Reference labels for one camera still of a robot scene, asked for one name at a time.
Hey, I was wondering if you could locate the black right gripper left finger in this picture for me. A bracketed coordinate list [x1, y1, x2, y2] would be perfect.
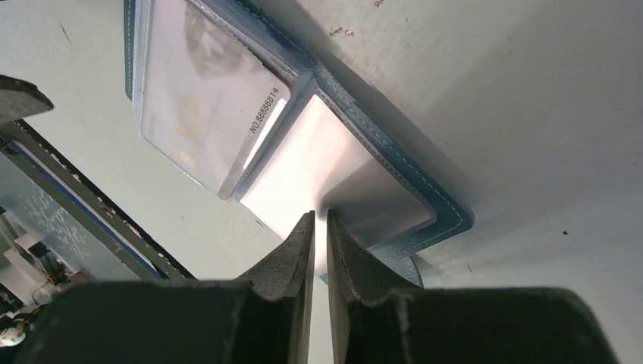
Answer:
[15, 212, 315, 363]

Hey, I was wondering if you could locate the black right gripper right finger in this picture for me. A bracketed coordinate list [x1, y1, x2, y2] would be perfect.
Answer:
[327, 212, 617, 363]

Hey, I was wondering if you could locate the white VIP card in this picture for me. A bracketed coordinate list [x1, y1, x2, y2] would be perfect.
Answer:
[138, 1, 290, 200]

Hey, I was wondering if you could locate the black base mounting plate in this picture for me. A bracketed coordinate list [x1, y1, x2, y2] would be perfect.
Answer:
[1, 121, 194, 281]

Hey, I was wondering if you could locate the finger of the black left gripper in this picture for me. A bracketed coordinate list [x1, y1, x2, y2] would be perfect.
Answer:
[1, 75, 55, 124]

